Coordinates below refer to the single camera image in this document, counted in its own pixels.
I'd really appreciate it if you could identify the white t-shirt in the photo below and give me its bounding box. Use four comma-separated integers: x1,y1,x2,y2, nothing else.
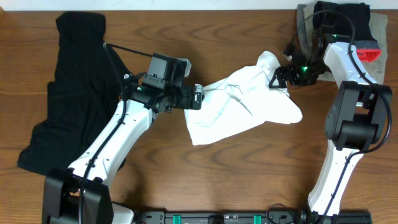
185,51,303,146

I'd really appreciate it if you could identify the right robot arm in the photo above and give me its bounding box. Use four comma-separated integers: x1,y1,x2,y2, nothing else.
269,34,392,223

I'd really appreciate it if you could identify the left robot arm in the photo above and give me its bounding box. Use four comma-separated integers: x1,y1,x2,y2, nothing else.
42,83,205,223

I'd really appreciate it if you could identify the folded olive grey garment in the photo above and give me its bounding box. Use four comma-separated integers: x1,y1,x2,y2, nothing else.
296,3,388,84

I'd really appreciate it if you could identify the black garment with red trim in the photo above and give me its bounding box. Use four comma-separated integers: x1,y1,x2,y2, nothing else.
312,1,382,63

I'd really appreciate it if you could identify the black t-shirt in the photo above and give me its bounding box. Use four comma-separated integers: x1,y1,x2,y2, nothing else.
17,11,130,175

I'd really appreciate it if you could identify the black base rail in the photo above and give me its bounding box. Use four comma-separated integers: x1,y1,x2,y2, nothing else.
133,210,373,224

